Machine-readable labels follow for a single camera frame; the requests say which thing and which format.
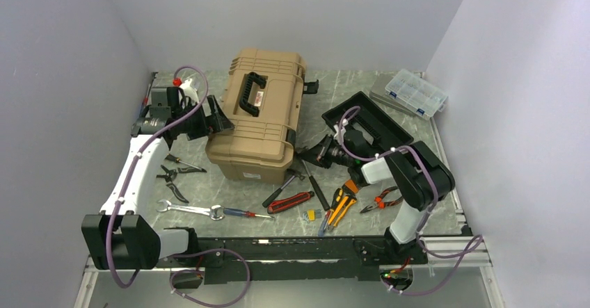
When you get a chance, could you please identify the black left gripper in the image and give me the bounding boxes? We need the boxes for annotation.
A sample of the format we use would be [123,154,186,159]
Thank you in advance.
[173,95,234,142]

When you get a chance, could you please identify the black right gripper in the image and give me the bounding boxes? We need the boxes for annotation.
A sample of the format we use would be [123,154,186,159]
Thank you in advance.
[298,134,353,169]

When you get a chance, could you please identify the black tool tray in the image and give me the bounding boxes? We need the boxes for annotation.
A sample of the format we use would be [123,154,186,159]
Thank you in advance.
[321,91,414,152]

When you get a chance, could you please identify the tan plastic toolbox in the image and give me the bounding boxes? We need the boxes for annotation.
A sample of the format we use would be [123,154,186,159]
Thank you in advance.
[205,48,307,184]

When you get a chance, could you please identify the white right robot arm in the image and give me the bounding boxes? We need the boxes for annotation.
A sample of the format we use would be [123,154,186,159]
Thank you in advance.
[298,130,456,263]

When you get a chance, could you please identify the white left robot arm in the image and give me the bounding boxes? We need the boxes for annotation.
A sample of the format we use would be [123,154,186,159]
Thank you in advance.
[81,86,234,270]

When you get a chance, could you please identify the small claw hammer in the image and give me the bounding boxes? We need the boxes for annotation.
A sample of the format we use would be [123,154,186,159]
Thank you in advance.
[262,169,306,207]

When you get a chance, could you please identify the orange black utility knife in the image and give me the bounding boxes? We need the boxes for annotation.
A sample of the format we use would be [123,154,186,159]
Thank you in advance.
[327,186,357,231]

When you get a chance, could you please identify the red black utility knife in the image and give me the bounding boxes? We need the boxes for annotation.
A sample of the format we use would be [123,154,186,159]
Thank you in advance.
[266,191,315,215]

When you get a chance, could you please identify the grey flat case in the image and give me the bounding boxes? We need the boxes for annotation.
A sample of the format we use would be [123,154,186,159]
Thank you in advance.
[369,74,415,116]

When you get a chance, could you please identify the clear compartment organizer box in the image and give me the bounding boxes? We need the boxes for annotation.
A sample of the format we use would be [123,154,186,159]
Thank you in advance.
[385,69,448,120]

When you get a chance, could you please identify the blue red screwdriver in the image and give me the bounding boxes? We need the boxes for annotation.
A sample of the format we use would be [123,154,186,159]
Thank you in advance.
[223,207,274,219]

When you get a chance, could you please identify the silver combination wrench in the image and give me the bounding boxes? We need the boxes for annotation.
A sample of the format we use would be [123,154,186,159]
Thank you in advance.
[157,200,225,221]

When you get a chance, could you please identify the blue red tool at wall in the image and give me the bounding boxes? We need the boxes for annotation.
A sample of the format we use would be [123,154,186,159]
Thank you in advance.
[138,84,151,117]

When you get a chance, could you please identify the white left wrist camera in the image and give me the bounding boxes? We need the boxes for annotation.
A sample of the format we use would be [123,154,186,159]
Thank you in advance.
[173,78,199,104]

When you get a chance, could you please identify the large black-handled hammer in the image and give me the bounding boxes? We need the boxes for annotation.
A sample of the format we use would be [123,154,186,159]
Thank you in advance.
[299,158,330,211]

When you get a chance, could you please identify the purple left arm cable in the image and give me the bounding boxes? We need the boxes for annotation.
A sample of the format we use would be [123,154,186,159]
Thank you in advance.
[104,65,252,308]

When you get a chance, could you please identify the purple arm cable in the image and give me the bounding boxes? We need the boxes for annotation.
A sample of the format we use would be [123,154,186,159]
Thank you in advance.
[337,106,484,298]
[104,65,252,308]

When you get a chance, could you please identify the yellow handled screwdriver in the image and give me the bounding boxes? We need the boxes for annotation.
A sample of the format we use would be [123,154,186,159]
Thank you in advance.
[165,154,207,172]

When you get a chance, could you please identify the orange handled pliers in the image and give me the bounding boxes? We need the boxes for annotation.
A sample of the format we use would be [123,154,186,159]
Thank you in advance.
[360,186,403,214]

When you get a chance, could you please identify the black handled cutters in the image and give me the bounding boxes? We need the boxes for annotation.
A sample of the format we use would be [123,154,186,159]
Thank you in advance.
[157,165,189,204]

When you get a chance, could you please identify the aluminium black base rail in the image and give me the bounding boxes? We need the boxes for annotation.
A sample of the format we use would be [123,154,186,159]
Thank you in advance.
[74,236,504,307]

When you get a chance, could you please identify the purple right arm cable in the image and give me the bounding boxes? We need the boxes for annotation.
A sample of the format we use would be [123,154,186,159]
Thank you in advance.
[337,106,484,298]

